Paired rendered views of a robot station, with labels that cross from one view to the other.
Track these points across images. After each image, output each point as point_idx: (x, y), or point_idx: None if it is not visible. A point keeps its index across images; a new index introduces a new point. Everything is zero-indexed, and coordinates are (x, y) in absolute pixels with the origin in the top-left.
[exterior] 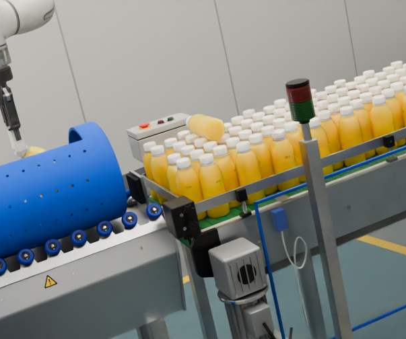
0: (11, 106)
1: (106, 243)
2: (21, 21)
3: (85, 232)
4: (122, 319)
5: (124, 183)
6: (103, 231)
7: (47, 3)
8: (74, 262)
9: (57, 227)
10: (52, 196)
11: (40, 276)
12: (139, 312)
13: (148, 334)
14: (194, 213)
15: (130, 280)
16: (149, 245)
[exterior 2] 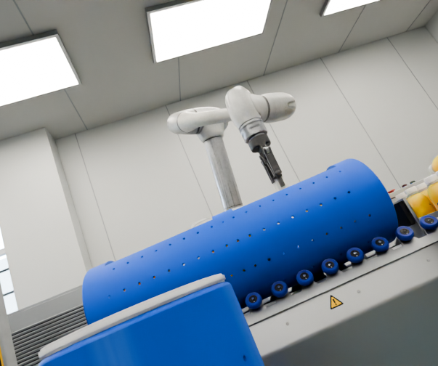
0: (271, 157)
1: (386, 258)
2: (270, 104)
3: (360, 249)
4: (431, 352)
5: (387, 192)
6: (379, 245)
7: (288, 96)
8: (357, 280)
9: (330, 243)
10: (317, 210)
11: (324, 297)
12: None
13: None
14: None
15: (428, 298)
16: (436, 256)
